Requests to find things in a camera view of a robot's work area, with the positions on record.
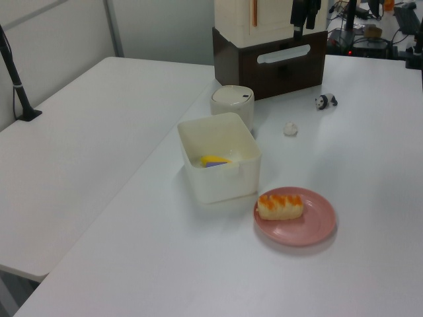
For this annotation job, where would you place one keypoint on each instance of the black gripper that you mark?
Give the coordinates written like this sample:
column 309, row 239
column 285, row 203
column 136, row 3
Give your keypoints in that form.
column 305, row 6

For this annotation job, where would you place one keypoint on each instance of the orange-topped bread piece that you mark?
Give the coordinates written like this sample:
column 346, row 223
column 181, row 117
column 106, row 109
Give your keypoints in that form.
column 280, row 207

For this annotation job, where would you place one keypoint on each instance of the cream plastic cabinet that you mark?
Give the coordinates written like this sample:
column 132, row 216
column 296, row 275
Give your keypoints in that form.
column 264, row 20

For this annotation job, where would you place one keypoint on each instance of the black monitor stand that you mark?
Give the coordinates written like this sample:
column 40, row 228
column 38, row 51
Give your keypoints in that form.
column 349, row 20

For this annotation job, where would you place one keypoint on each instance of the dark brown drawer box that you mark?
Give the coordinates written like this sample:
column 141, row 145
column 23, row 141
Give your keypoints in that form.
column 281, row 76

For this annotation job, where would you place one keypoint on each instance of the small brown cardboard box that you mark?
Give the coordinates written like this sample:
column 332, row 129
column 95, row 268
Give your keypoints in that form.
column 372, row 31

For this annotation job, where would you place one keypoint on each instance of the panda figurine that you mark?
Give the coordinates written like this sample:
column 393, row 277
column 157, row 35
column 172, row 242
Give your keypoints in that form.
column 325, row 100

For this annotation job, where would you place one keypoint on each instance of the black keyboard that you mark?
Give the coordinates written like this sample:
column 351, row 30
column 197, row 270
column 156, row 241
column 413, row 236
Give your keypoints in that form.
column 408, row 20

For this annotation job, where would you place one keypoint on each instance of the white crumpled paper ball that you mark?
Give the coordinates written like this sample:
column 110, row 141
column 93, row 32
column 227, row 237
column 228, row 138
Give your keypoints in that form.
column 291, row 128

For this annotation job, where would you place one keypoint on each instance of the beige round lidded bin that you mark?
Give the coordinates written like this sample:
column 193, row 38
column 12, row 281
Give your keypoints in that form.
column 233, row 102

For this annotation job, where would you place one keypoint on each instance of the black desk clamp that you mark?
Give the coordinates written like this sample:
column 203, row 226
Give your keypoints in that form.
column 414, row 54

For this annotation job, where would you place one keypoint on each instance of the yellow and purple toy block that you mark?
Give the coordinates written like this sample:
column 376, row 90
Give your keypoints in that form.
column 215, row 161

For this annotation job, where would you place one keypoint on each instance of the white square plastic container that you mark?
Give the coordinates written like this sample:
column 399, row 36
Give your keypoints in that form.
column 215, row 185

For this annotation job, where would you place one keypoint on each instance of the pink round plate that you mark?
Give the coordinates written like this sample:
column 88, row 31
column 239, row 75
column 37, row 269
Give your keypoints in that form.
column 304, row 228

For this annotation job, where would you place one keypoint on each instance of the black clamped stand pole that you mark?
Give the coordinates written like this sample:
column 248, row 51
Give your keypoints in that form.
column 18, row 89

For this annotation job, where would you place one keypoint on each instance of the grey partition frame post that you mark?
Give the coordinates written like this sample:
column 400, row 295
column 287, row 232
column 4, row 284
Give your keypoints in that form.
column 115, row 28

